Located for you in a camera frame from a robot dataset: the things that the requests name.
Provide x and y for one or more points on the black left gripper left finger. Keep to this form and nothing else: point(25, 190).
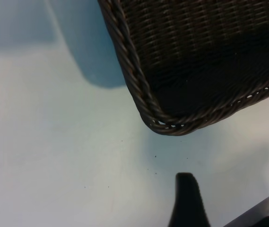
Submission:
point(188, 203)

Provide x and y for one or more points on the dark brown wicker basket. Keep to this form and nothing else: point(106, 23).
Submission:
point(195, 47)

